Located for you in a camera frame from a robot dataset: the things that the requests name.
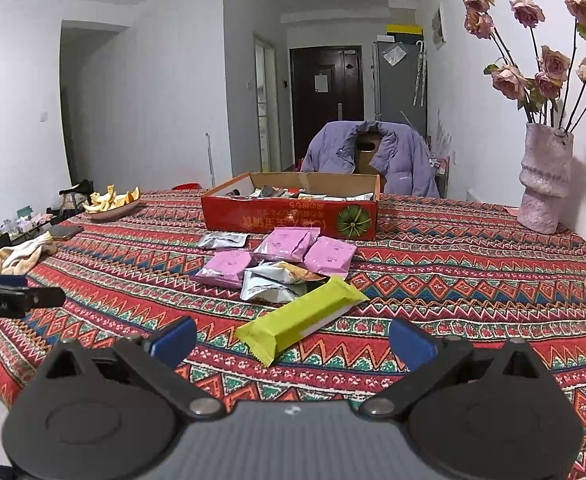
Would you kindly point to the red cardboard box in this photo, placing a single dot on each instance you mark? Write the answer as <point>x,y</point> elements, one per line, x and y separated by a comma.
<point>273,217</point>

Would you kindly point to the cream knit gloves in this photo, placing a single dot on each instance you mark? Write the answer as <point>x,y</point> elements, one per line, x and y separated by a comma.
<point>18,255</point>

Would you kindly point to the white glass door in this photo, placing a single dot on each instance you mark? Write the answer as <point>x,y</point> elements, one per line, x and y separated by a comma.
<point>265,110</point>

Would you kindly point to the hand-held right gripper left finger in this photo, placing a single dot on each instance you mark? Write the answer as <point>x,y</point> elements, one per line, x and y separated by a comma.
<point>175,341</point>

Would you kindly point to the pink snack packet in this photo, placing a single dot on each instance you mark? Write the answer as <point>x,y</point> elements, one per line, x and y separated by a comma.
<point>225,265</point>
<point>288,242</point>
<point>330,255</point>

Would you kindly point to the white silver snack packet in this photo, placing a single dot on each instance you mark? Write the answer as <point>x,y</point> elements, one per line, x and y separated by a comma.
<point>268,287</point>

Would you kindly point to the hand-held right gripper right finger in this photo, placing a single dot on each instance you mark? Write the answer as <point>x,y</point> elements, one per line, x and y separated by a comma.
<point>412,342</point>

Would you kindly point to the purple padded jacket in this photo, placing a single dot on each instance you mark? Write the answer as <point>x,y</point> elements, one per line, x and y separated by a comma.
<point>333,155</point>

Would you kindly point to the small silver snack packet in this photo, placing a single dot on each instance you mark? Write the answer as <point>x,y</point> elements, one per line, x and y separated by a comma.
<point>220,241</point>

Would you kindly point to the orange print snack packet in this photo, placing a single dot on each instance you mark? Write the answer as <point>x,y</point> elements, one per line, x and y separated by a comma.
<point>293,272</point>

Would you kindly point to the green snack packet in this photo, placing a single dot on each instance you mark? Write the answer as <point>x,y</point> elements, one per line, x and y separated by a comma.
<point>298,320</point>

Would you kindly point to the yellow box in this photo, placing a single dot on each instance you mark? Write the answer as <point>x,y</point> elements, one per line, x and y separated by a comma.
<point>404,29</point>

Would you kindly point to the beige plate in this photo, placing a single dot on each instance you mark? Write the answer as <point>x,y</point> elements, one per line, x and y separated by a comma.
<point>115,214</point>

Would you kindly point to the dark brown door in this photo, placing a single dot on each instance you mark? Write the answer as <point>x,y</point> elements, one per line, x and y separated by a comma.
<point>303,125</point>

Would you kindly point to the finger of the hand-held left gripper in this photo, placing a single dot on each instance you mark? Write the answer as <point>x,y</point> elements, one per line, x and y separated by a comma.
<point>45,296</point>
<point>5,280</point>

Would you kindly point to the paper note on fridge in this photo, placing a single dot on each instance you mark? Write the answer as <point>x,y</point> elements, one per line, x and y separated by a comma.
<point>394,56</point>

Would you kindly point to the grey fridge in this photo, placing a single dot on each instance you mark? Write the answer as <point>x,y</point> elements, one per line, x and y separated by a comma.
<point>398,95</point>

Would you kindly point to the brown phone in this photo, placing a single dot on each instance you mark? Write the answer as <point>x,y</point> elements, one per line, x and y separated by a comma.
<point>65,232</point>

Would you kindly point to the plate of fruit peels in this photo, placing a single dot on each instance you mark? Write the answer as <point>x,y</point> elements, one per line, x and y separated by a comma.
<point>108,200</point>

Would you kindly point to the white pole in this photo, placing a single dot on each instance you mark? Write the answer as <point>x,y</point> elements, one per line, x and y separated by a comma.
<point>210,160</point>

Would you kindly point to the dried pink roses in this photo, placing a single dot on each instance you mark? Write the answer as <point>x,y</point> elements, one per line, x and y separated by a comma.
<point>580,0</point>

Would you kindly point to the white folded umbrella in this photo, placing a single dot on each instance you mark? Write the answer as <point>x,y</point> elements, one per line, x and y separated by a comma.
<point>419,75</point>

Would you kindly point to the paper sheet on door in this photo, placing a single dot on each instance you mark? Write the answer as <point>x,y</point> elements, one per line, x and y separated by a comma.
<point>321,83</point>

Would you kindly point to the white box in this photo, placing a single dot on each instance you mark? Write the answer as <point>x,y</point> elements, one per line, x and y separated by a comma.
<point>398,38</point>

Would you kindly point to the pink textured vase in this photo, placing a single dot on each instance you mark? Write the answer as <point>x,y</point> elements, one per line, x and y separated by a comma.
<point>543,185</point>

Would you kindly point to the brown wooden chair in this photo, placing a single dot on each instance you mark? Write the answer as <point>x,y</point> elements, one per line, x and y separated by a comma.
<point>365,157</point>

